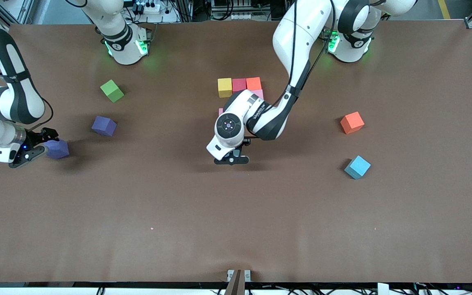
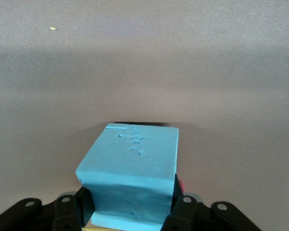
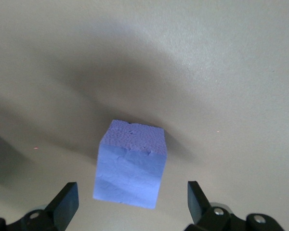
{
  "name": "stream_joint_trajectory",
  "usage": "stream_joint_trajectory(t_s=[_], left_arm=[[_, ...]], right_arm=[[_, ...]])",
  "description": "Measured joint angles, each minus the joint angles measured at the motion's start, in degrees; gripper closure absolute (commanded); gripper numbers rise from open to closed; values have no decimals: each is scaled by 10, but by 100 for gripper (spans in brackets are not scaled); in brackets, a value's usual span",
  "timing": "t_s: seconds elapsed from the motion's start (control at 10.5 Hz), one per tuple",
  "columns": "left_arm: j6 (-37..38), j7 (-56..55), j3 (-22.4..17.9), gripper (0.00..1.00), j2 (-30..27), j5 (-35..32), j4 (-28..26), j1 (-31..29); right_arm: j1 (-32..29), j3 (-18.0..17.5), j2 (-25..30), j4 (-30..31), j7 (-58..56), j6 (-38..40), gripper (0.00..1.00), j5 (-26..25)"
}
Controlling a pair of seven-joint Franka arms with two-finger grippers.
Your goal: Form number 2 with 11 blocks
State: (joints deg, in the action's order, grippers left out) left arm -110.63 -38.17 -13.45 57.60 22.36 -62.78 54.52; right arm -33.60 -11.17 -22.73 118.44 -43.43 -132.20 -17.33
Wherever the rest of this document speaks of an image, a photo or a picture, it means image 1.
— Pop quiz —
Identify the purple foam block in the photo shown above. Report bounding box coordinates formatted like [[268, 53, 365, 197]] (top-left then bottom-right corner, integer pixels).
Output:
[[91, 116, 118, 136], [44, 138, 70, 160]]

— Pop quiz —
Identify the yellow foam block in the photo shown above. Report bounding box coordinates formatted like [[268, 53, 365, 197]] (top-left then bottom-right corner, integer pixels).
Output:
[[218, 78, 233, 98]]

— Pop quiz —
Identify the blue foam block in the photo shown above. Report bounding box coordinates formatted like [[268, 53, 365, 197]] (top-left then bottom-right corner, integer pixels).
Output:
[[344, 155, 372, 180]]

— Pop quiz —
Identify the green foam block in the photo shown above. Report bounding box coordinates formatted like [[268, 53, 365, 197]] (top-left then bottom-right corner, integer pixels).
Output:
[[100, 79, 125, 103]]

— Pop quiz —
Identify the white rack device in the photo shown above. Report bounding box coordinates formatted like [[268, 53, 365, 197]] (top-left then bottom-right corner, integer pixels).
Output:
[[211, 0, 254, 21]]

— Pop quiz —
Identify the white power strip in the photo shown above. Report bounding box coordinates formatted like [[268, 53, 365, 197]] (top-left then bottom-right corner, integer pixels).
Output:
[[132, 2, 161, 14]]

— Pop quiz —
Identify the silver metal bracket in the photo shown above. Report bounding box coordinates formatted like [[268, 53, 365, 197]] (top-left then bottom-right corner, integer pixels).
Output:
[[227, 269, 252, 282]]

